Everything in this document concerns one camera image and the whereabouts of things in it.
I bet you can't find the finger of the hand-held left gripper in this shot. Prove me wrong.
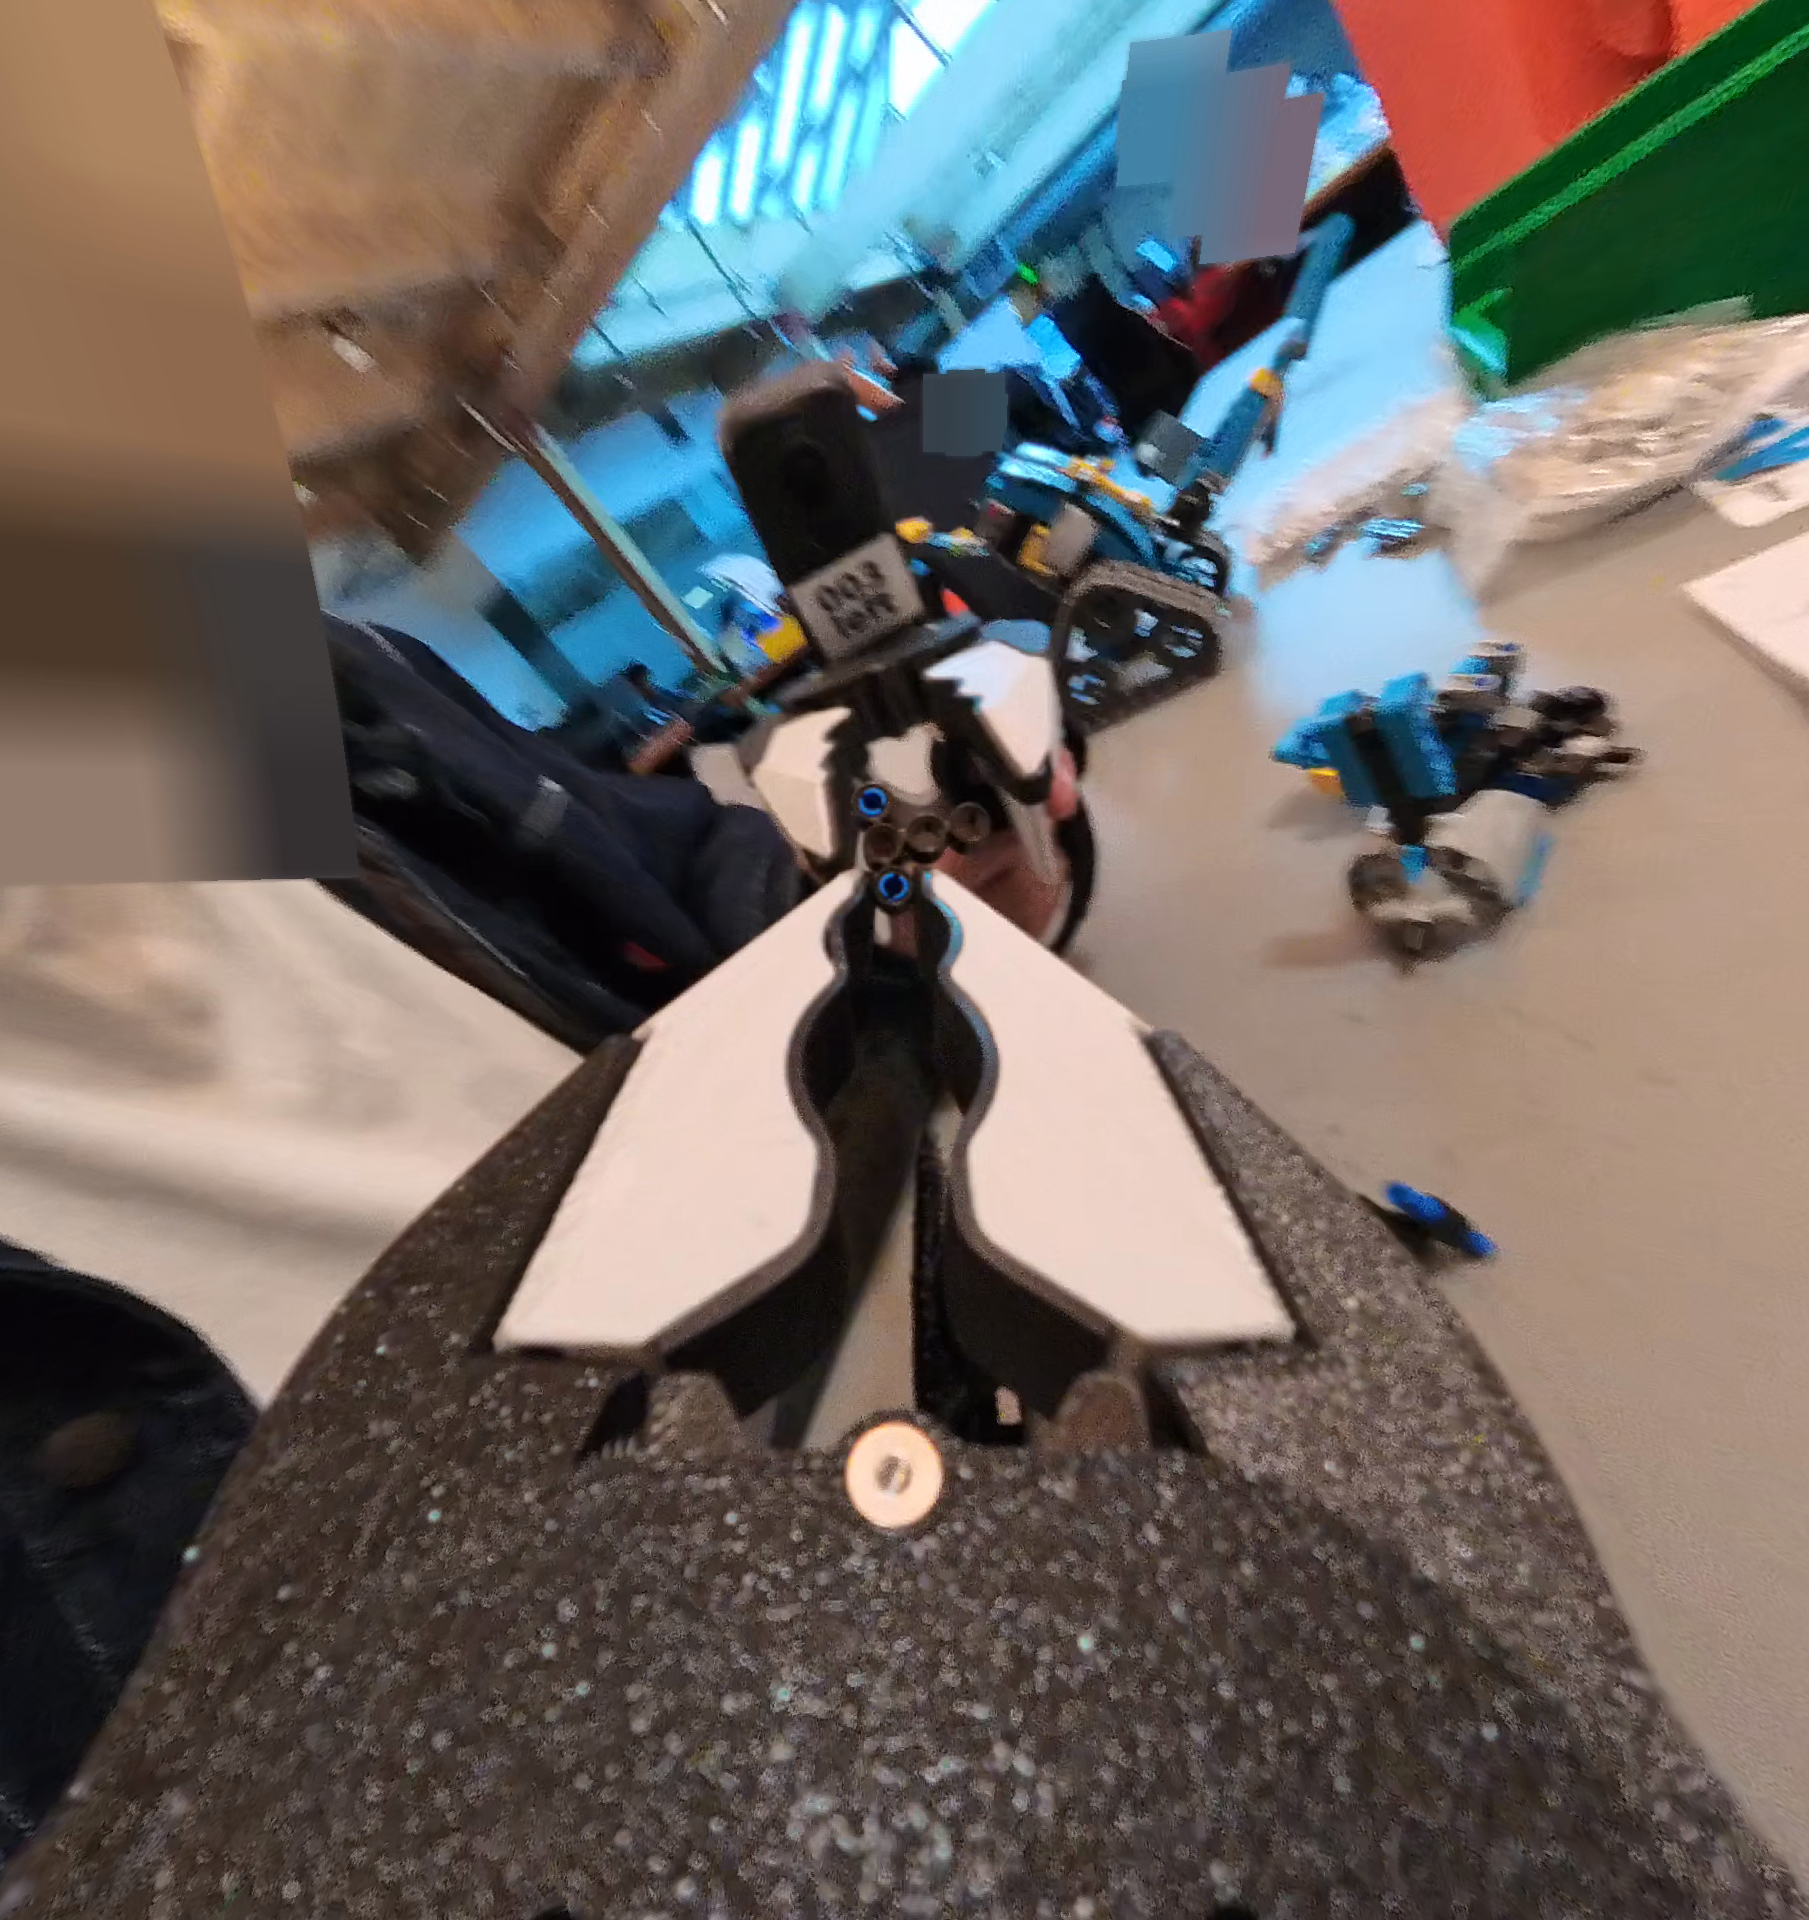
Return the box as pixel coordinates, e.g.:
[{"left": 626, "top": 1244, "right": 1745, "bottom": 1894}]
[
  {"left": 927, "top": 642, "right": 1071, "bottom": 842},
  {"left": 691, "top": 705, "right": 866, "bottom": 884}
]

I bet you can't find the clear plastic parts bag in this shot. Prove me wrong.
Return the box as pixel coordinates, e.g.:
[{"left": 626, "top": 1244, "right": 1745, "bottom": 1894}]
[
  {"left": 1458, "top": 314, "right": 1809, "bottom": 543},
  {"left": 1240, "top": 464, "right": 1447, "bottom": 581}
]

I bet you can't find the black connector with blue pin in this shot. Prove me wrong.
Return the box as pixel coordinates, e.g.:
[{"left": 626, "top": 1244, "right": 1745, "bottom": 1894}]
[
  {"left": 850, "top": 777, "right": 989, "bottom": 914},
  {"left": 1376, "top": 1182, "right": 1498, "bottom": 1262}
]

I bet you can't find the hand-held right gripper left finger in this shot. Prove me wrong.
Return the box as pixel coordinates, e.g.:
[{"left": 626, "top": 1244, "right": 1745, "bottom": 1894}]
[{"left": 493, "top": 871, "right": 883, "bottom": 1419}]

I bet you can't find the sticker sheet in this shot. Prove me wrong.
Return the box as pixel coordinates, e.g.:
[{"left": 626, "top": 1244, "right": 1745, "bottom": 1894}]
[{"left": 1698, "top": 405, "right": 1809, "bottom": 529}]

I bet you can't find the green bin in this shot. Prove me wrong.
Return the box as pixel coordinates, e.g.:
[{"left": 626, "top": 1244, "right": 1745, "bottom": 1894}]
[{"left": 1445, "top": 0, "right": 1809, "bottom": 400}]

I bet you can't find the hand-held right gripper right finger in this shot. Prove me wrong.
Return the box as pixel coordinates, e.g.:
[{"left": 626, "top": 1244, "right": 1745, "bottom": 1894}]
[{"left": 905, "top": 864, "right": 1303, "bottom": 1428}]

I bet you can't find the person's left hand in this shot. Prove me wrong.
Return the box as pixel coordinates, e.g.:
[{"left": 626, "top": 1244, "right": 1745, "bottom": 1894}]
[{"left": 936, "top": 747, "right": 1089, "bottom": 936}]

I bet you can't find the orange plastic tote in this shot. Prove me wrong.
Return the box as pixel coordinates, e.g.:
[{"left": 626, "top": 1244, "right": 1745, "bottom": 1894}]
[{"left": 1330, "top": 0, "right": 1769, "bottom": 243}]

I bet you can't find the grey desk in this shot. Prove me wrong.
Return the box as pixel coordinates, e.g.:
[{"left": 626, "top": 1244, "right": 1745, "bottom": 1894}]
[{"left": 1060, "top": 270, "right": 1809, "bottom": 1920}]

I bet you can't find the instruction booklet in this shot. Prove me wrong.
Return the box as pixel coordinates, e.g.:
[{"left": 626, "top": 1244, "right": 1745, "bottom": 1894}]
[{"left": 1685, "top": 516, "right": 1809, "bottom": 738}]

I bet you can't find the dark denim jacket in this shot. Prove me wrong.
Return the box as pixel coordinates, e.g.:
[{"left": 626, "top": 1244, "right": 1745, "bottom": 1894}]
[{"left": 0, "top": 1215, "right": 260, "bottom": 1893}]

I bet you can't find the small blue toy robot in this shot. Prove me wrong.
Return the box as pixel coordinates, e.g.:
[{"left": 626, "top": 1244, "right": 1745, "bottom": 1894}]
[{"left": 1270, "top": 642, "right": 1648, "bottom": 966}]

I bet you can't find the tracked toy robot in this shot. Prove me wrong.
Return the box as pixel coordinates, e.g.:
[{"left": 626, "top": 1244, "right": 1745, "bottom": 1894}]
[{"left": 905, "top": 211, "right": 1362, "bottom": 738}]

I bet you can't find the person's white shirt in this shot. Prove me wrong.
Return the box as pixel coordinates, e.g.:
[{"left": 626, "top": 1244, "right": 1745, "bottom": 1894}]
[{"left": 0, "top": 877, "right": 607, "bottom": 1413}]

